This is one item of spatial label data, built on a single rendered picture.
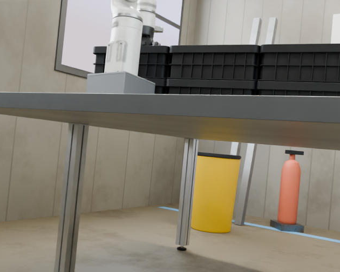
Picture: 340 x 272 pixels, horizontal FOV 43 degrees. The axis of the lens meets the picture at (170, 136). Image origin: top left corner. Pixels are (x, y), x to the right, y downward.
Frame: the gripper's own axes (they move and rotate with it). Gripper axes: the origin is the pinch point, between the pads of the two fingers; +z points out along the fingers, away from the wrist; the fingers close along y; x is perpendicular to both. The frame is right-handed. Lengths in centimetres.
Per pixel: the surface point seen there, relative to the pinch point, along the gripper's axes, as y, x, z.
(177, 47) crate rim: 18.8, -10.4, -4.8
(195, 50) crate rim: 25.1, -10.4, -4.0
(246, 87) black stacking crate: 42.8, -10.7, 6.9
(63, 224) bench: -31, 7, 65
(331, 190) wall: 57, 267, 56
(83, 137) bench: -28.1, 10.4, 28.5
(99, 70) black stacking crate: -11.1, -9.1, 3.7
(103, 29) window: -123, 155, -56
